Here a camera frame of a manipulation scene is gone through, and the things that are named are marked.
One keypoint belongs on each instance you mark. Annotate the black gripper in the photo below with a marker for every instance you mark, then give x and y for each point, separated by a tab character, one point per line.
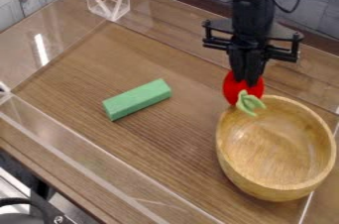
278	44

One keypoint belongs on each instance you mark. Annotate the red toy fruit green stem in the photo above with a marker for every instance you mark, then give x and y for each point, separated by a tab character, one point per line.
243	96

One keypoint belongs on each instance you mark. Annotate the wooden bowl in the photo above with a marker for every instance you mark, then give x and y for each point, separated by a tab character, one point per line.
278	153

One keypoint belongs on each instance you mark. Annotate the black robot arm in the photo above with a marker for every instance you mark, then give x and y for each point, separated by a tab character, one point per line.
253	17

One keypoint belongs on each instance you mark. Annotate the green rectangular block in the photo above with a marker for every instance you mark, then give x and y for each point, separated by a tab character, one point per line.
135	99

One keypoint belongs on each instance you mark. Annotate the clear acrylic tray wall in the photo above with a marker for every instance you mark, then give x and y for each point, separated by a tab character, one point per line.
145	169

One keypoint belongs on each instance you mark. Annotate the clear acrylic corner bracket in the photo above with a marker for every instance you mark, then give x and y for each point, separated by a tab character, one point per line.
108	9

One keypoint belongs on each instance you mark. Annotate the black clamp with cable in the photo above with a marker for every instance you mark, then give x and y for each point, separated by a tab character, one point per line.
20	209

